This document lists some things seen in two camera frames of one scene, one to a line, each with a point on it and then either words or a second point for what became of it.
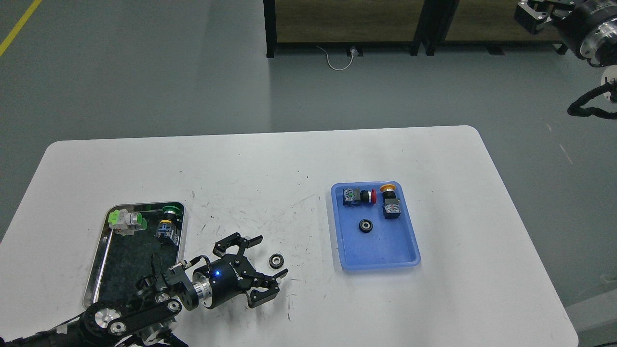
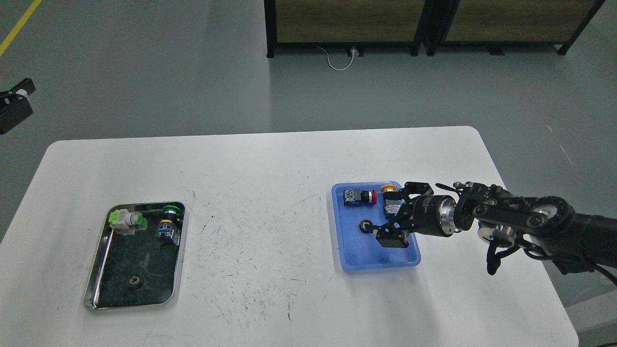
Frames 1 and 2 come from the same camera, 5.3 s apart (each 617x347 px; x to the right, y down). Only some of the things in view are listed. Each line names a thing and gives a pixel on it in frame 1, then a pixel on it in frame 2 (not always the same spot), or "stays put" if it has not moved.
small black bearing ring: (366, 225) stays put
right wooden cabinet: (491, 23) stays put
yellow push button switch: (391, 208) stays put
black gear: (276, 260) to (136, 281)
